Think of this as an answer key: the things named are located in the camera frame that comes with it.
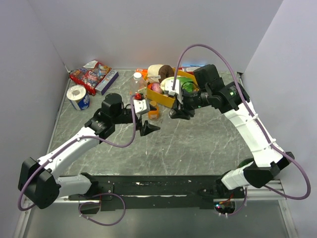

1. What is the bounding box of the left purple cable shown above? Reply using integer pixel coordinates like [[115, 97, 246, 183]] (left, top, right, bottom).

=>
[[17, 93, 138, 212]]

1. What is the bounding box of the blue red box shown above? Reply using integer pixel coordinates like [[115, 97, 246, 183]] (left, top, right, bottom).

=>
[[178, 63, 205, 75]]

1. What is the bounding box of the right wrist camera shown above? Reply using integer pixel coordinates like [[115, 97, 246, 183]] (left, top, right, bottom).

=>
[[163, 78, 182, 96]]

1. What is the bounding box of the small orange juice bottle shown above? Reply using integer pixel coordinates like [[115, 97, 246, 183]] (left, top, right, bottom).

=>
[[148, 104, 160, 120]]

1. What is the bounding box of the large clear plastic bottle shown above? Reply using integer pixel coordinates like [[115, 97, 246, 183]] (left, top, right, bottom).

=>
[[130, 76, 148, 98]]

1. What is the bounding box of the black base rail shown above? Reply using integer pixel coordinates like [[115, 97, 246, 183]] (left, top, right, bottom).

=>
[[67, 175, 245, 211]]

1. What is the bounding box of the toilet paper roll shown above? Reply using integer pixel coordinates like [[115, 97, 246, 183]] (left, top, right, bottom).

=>
[[66, 85, 90, 111]]

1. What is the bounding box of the green glass bottle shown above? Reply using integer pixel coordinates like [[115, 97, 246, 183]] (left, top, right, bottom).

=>
[[237, 158, 254, 169]]

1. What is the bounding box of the orange packet box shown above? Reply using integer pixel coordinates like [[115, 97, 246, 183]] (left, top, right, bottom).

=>
[[135, 68, 148, 78]]

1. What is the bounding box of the white bottle cap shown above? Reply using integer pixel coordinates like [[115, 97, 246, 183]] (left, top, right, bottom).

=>
[[133, 72, 142, 81]]

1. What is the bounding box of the green toy lettuce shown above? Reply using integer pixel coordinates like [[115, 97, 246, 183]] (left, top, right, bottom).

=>
[[160, 76, 195, 92]]

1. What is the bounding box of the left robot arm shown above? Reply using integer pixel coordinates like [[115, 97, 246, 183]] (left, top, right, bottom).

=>
[[18, 93, 160, 209]]

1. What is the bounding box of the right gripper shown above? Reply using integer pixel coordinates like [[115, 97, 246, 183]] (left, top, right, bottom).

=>
[[170, 87, 210, 120]]

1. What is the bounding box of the brown bottle cap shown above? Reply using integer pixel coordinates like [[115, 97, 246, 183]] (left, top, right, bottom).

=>
[[150, 101, 157, 107]]

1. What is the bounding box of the brown plush toy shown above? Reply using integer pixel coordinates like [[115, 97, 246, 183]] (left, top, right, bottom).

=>
[[147, 64, 174, 83]]

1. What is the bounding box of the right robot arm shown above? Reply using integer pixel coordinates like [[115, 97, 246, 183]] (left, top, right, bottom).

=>
[[164, 64, 294, 198]]

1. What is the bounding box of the yellow plastic basket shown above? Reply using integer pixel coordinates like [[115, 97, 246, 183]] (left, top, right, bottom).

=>
[[144, 70, 198, 108]]

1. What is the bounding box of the purple silver box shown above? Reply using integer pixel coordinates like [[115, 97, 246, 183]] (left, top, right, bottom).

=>
[[95, 70, 119, 95]]

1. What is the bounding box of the red snack bag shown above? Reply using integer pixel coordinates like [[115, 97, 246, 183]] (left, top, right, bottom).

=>
[[70, 60, 112, 96]]

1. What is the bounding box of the purple toy onion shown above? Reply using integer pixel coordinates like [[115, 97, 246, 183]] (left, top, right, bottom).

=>
[[151, 83, 163, 94]]

